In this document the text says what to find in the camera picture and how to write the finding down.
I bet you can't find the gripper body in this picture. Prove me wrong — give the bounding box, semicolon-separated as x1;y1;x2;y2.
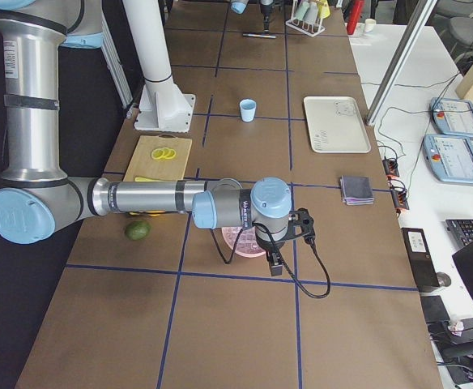
256;235;284;253
260;3;272;18

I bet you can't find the steel muddler black tip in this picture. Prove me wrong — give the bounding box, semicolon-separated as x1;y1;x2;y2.
242;32;276;39

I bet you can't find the light blue cup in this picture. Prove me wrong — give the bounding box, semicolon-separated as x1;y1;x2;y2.
239;98;257;122

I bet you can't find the mint green cup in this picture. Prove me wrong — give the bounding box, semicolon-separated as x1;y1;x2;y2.
293;0;310;21

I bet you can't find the white-grey cup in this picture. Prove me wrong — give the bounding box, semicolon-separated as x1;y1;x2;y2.
304;2;319;26

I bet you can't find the yellow cup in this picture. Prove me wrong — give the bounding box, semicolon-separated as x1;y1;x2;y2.
316;0;330;19

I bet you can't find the pink bowl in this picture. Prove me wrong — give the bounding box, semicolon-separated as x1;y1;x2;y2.
220;225;266;259

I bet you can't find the red cylinder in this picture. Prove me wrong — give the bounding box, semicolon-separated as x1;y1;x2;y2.
347;0;364;36

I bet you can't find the grey folded cloth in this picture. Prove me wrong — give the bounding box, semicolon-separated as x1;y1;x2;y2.
339;176;374;205

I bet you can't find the yellow lemon far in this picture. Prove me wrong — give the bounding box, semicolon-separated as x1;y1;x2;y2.
144;211;166;217

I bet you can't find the cream bear tray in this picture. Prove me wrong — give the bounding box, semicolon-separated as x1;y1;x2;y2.
303;96;371;154

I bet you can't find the green lime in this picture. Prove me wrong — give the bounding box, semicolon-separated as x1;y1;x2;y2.
124;220;151;241

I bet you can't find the black box white label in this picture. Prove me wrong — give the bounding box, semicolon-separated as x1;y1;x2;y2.
401;228;440;293

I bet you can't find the wooden cutting board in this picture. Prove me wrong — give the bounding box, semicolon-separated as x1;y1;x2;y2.
124;135;192;182

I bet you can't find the black computer mouse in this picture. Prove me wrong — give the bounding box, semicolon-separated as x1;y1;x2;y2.
436;271;452;288

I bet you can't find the black keyboard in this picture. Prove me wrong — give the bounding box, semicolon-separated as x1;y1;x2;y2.
445;219;473;247

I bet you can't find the blue teach pendant near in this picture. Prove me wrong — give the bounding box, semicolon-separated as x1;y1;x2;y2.
423;135;473;185

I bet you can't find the blue teach pendant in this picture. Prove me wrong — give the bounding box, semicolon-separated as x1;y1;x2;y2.
423;135;473;185
430;97;473;139

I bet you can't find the blue teach pendant far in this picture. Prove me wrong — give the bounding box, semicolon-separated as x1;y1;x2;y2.
430;97;473;139

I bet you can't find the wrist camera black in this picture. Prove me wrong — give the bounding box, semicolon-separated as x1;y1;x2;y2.
284;208;315;245

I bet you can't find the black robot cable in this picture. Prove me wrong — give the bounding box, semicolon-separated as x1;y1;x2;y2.
210;226;331;300

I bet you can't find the white wire cup rack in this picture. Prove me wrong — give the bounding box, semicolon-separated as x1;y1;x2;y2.
285;1;326;37

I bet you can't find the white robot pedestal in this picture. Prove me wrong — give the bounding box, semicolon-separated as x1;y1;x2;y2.
123;0;196;133

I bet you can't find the aluminium frame post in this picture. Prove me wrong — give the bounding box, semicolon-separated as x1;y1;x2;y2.
365;0;437;126

